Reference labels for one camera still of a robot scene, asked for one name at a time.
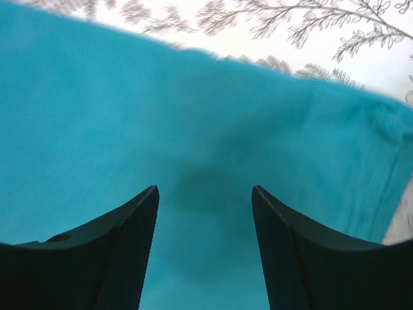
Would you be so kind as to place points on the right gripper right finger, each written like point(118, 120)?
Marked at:
point(308, 265)

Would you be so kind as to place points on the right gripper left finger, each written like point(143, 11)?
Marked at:
point(98, 265)

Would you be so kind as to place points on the teal blue t shirt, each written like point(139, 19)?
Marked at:
point(377, 132)

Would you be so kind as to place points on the floral patterned table mat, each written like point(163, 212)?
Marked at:
point(290, 32)

